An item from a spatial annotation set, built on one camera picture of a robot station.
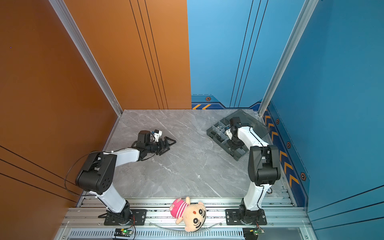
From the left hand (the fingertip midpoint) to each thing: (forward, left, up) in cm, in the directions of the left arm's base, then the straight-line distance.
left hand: (173, 143), depth 91 cm
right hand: (+1, -39, -3) cm, 39 cm away
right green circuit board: (-44, -41, -9) cm, 61 cm away
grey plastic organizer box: (+13, -31, -4) cm, 34 cm away
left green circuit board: (-44, +20, -10) cm, 49 cm away
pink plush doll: (-38, -13, 0) cm, 40 cm away
